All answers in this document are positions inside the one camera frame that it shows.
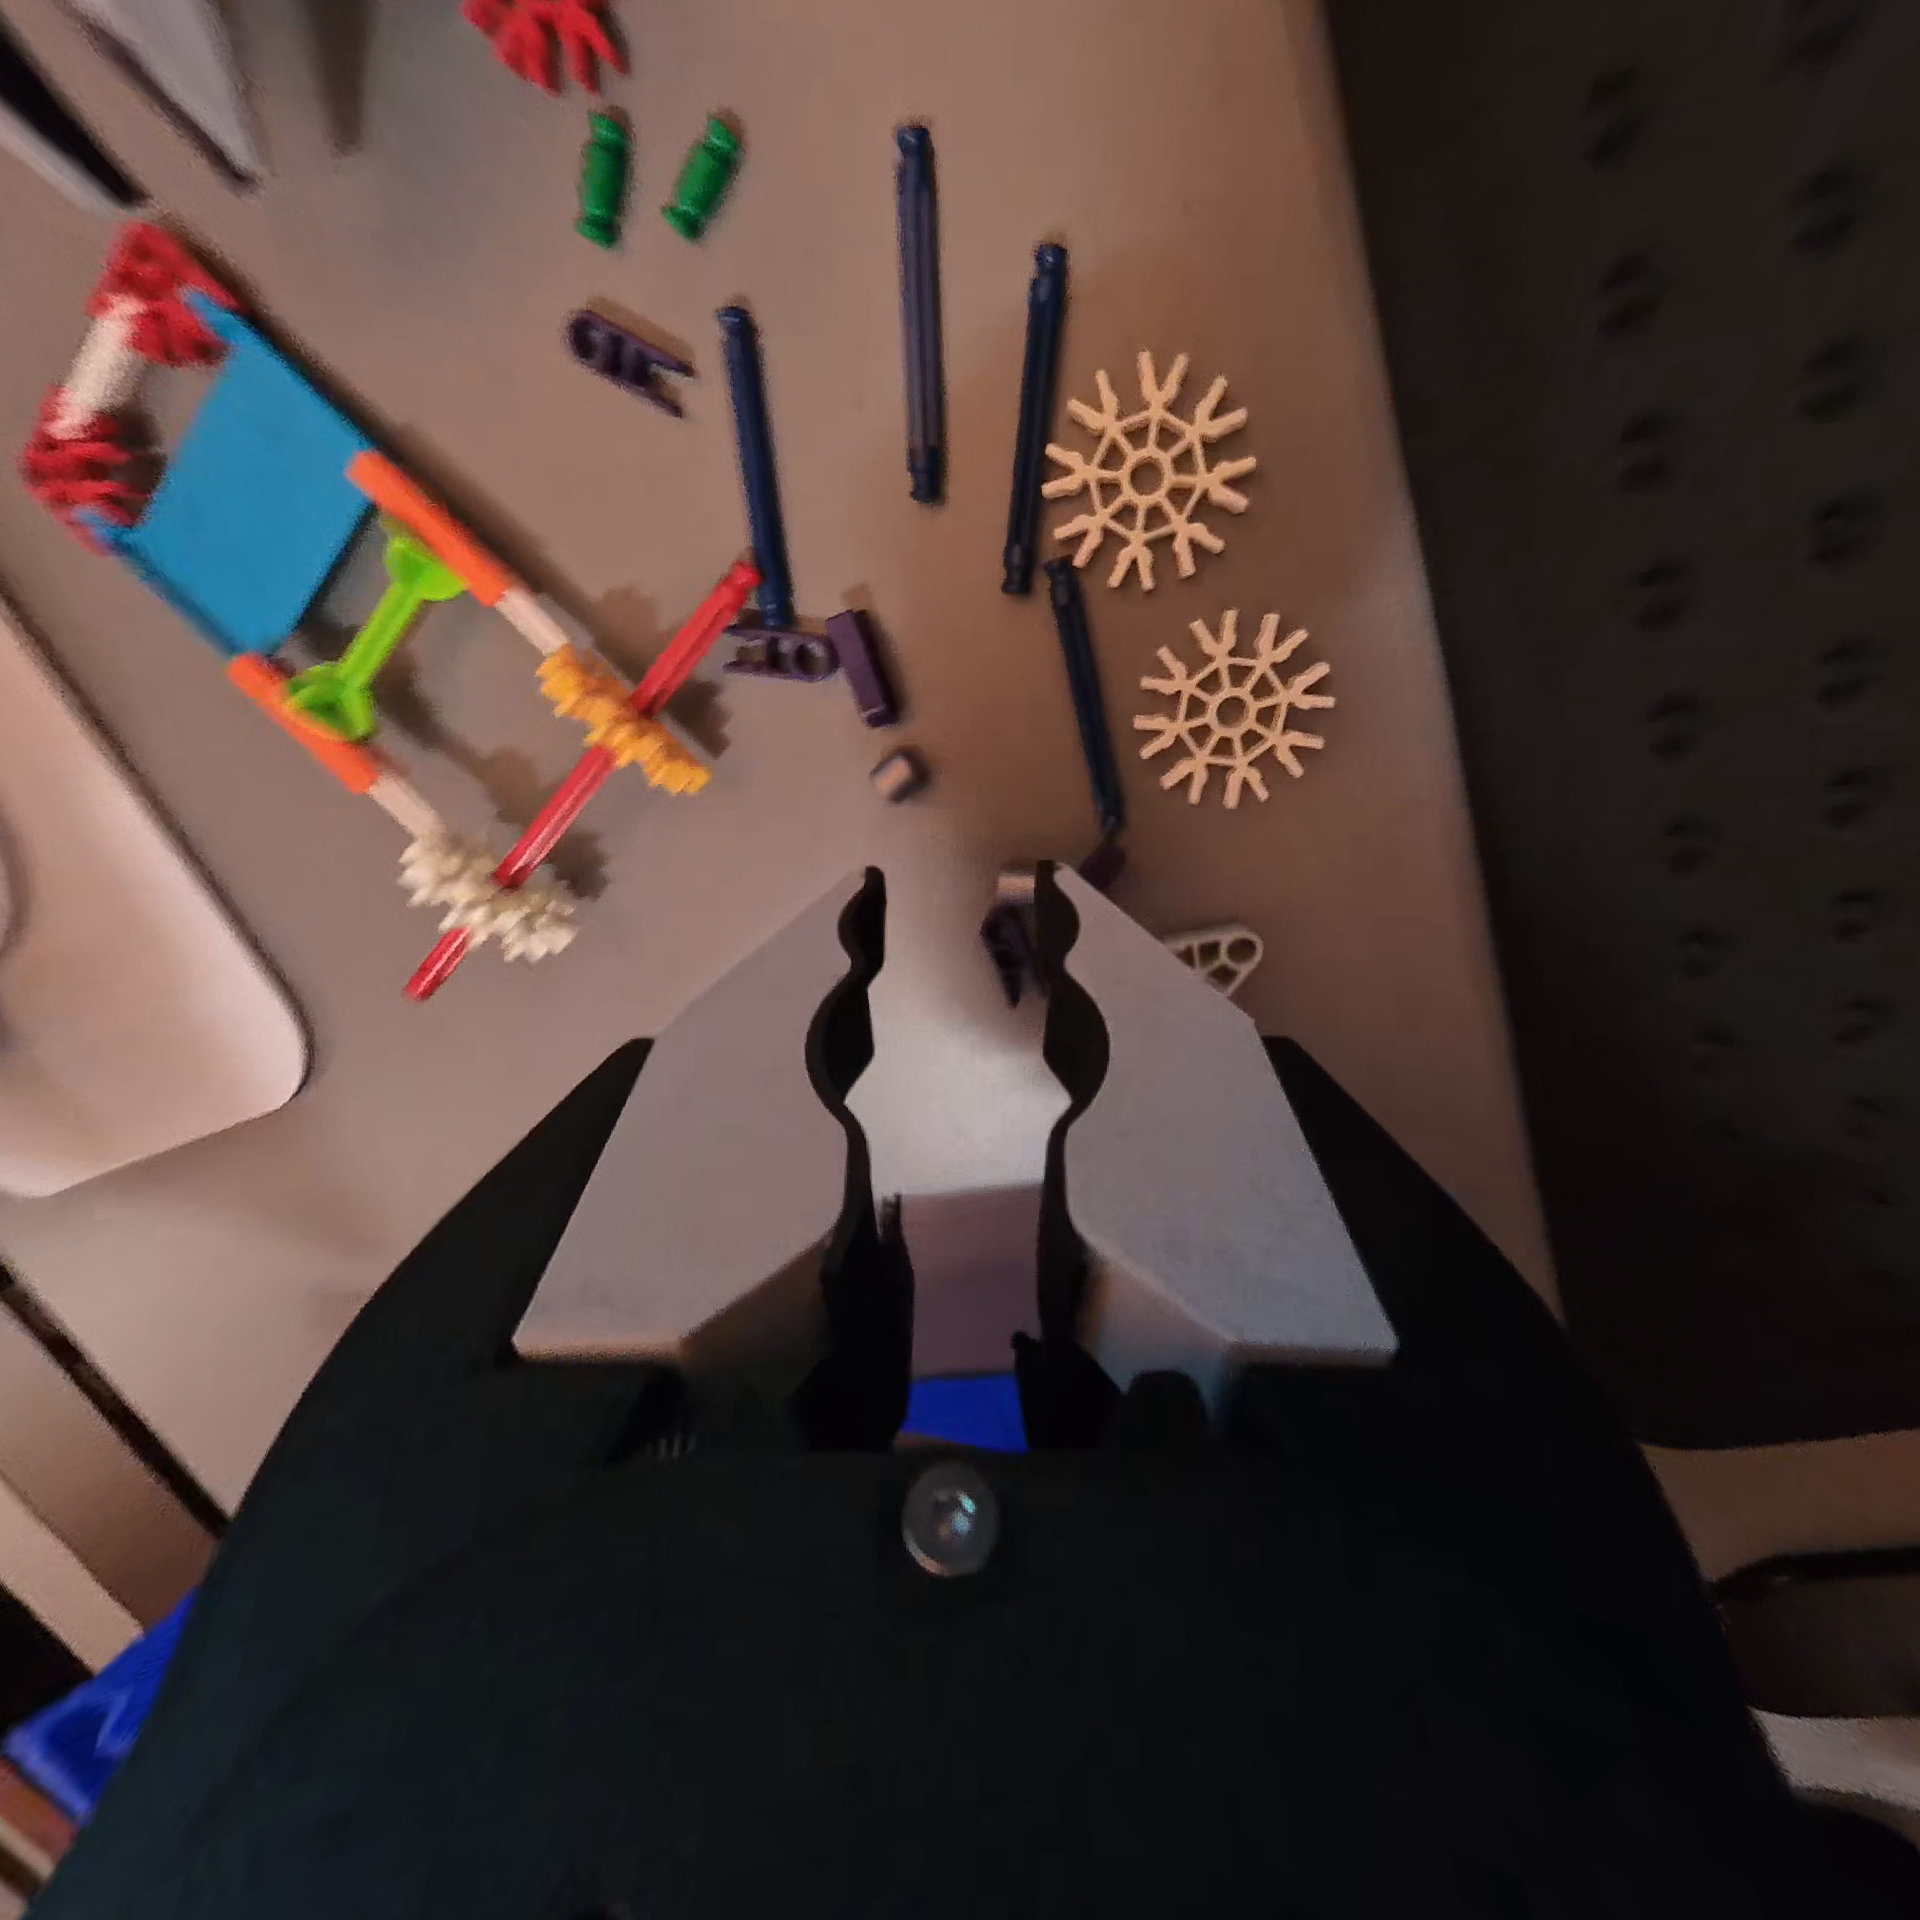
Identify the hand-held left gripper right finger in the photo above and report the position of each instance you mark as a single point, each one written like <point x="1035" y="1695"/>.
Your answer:
<point x="1216" y="1200"/>

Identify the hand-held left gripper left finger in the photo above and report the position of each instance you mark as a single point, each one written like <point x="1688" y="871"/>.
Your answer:
<point x="691" y="1200"/>

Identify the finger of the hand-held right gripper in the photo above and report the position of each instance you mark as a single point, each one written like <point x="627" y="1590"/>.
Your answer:
<point x="164" y="67"/>
<point x="59" y="141"/>

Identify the grey fan connector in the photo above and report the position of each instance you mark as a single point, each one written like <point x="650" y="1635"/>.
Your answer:
<point x="1220" y="956"/>

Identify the purple clip connector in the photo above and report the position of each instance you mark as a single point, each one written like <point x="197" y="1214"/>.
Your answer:
<point x="1102" y="867"/>
<point x="862" y="668"/>
<point x="772" y="654"/>
<point x="621" y="354"/>
<point x="1012" y="951"/>

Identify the blue storage bin with tag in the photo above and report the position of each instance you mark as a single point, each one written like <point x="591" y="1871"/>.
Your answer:
<point x="961" y="1410"/>

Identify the colourful toy construction model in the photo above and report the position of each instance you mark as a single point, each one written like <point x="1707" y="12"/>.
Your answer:
<point x="255" y="509"/>

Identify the short green toy rod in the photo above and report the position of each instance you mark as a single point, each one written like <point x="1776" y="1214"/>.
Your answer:
<point x="704" y="176"/>
<point x="603" y="180"/>

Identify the long red toy rod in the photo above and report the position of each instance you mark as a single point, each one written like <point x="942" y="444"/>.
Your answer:
<point x="600" y="747"/>

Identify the white snowflake connector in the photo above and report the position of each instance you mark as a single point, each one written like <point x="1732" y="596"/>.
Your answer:
<point x="1146" y="472"/>
<point x="1233" y="708"/>

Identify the red fan connector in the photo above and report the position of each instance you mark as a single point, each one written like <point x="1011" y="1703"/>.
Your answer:
<point x="545" y="38"/>

